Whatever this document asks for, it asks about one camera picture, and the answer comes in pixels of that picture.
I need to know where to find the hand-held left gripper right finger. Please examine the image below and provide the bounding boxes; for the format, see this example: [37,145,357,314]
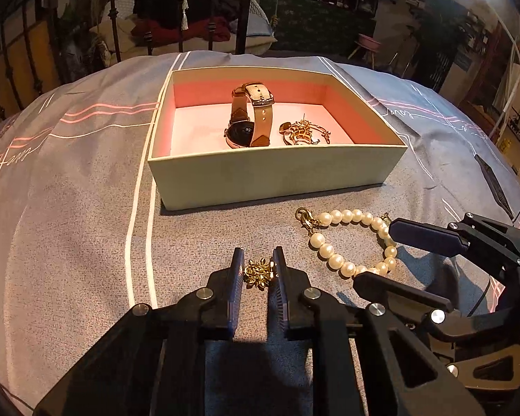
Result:
[270,246,487,416]

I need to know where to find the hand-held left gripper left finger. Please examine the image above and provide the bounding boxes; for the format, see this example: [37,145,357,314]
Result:
[35,248,245,416]

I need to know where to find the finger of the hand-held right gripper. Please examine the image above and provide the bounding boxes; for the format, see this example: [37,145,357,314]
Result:
[352,272,458,319]
[388,213,520,275]

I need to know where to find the gold leaf brooch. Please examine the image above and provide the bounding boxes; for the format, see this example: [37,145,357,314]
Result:
[243,258,275,289]

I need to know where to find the pearl bracelet with gold clasp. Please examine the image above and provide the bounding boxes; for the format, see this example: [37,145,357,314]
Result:
[295,207,398,280]

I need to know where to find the pale green box pink inside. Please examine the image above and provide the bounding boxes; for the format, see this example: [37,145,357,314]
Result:
[146,66,409,211]

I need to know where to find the wristwatch with tan strap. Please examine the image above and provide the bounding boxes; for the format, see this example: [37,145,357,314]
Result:
[224,81,275,150]

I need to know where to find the dark flat strip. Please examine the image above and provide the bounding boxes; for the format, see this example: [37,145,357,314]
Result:
[474,153,515,221]

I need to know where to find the tall green plant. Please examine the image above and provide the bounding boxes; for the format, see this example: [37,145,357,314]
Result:
[409,0,475,94]

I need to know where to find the pink stool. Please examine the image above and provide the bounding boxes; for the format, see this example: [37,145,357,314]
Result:
[348,32,382,67]

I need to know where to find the white desk lamp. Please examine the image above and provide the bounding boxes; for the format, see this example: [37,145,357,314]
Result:
[446,0,520,141]

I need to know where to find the dark green patterned counter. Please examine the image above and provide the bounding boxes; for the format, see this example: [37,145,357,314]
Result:
[260,0,378,55]

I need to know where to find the red clothes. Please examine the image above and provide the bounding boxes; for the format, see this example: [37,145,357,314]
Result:
[131,15,231,44]

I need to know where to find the pile of clothes and pillow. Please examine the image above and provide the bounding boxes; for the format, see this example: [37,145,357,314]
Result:
[89,0,275,57]

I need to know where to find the black clothes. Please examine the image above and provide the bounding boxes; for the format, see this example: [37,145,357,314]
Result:
[133,0,243,21]

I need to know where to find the black metal bed frame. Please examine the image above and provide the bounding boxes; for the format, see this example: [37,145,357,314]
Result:
[0,0,261,133]

